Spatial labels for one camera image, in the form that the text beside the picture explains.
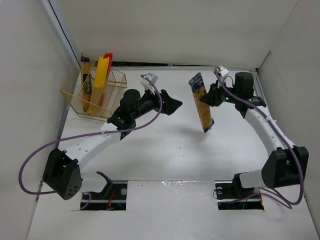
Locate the blue patterned spaghetti bag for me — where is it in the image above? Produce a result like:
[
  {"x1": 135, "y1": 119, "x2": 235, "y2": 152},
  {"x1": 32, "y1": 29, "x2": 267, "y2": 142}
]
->
[{"x1": 188, "y1": 72, "x2": 214, "y2": 133}]

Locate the navy label spaghetti bag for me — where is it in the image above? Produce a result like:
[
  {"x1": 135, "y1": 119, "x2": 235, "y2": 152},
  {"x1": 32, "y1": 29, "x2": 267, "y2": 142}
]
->
[{"x1": 80, "y1": 56, "x2": 92, "y2": 112}]

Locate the yellow spaghetti bag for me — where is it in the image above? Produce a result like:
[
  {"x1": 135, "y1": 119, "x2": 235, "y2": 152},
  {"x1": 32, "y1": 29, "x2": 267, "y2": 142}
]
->
[{"x1": 88, "y1": 56, "x2": 109, "y2": 115}]

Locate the red spaghetti bag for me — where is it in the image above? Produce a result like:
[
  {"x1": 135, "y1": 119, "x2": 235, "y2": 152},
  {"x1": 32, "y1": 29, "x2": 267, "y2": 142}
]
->
[{"x1": 99, "y1": 52, "x2": 113, "y2": 107}]

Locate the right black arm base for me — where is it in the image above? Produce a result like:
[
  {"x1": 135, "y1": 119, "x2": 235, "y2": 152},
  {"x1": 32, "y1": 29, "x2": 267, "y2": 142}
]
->
[{"x1": 212, "y1": 176, "x2": 264, "y2": 211}]

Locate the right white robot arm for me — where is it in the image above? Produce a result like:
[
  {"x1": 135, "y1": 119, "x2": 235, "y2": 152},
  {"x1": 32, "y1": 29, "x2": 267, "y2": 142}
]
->
[{"x1": 200, "y1": 72, "x2": 309, "y2": 189}]

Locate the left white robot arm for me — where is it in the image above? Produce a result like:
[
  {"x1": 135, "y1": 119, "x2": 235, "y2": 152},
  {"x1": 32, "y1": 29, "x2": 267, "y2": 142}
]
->
[{"x1": 42, "y1": 89, "x2": 183, "y2": 200}]

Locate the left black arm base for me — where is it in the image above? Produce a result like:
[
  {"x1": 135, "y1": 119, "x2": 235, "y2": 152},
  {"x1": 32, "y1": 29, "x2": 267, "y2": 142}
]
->
[{"x1": 79, "y1": 171, "x2": 128, "y2": 211}]

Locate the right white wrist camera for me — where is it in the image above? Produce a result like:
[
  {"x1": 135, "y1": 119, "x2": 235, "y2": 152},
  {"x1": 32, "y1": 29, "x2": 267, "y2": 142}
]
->
[{"x1": 213, "y1": 65, "x2": 229, "y2": 79}]

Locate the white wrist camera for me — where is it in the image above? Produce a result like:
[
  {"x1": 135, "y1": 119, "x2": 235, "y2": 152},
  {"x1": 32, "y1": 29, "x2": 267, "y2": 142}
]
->
[
  {"x1": 213, "y1": 65, "x2": 229, "y2": 79},
  {"x1": 140, "y1": 73, "x2": 158, "y2": 92}
]

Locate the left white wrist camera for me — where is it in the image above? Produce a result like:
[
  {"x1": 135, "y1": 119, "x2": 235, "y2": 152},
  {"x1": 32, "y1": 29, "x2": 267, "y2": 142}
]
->
[{"x1": 140, "y1": 73, "x2": 158, "y2": 92}]

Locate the yellow wire mesh basket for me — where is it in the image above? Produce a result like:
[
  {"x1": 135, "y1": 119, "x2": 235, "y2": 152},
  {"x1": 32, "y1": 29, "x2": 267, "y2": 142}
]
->
[{"x1": 60, "y1": 53, "x2": 128, "y2": 121}]

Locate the aluminium rail right edge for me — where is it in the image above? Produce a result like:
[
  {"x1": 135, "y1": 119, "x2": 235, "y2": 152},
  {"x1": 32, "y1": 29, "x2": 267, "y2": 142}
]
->
[{"x1": 249, "y1": 69, "x2": 286, "y2": 161}]

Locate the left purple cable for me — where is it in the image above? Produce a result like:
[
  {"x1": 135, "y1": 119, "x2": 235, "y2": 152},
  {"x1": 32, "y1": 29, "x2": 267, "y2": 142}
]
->
[{"x1": 19, "y1": 74, "x2": 164, "y2": 210}]

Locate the purple cable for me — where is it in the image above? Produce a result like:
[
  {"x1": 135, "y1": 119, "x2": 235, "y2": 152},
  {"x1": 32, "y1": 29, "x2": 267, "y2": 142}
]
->
[
  {"x1": 214, "y1": 71, "x2": 305, "y2": 210},
  {"x1": 19, "y1": 74, "x2": 164, "y2": 210}
]

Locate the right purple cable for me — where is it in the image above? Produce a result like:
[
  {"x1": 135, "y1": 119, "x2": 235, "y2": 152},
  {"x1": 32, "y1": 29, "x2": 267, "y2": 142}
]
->
[{"x1": 214, "y1": 71, "x2": 305, "y2": 210}]

